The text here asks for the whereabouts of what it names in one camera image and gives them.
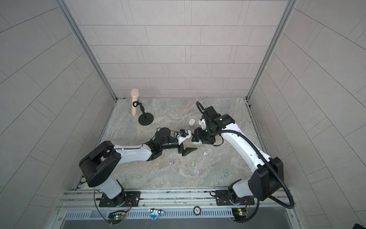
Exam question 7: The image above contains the green circuit board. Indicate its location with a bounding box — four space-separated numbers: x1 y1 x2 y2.
108 210 126 224
232 208 248 222

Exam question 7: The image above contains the black round disc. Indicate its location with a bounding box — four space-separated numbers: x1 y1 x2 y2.
193 206 202 216

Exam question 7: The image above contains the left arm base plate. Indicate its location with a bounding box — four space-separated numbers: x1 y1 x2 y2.
96 191 141 208

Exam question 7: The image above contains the aluminium frame rail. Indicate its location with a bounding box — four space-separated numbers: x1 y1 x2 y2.
56 188 289 219

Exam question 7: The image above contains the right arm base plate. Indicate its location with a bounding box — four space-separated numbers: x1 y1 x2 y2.
210 190 255 206

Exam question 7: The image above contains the black microphone stand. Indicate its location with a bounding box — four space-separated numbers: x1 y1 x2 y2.
137 101 154 126

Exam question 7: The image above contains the blue white clip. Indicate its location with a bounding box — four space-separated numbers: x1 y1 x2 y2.
148 209 165 220

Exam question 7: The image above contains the mint green earbud case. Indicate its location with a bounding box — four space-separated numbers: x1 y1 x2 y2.
192 139 202 146

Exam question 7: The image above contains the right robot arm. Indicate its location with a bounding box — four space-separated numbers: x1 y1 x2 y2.
192 102 284 204

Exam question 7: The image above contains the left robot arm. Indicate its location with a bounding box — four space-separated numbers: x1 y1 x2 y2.
79 127 197 207

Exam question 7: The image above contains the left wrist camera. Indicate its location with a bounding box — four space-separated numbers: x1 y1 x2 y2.
177 129 192 141

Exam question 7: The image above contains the left green circuit board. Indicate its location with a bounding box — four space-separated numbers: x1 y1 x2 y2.
108 210 126 224

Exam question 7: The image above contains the right green circuit board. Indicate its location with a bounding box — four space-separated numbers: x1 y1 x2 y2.
232 208 248 222

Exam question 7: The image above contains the white earbud case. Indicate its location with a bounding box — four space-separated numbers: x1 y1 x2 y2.
188 118 195 127

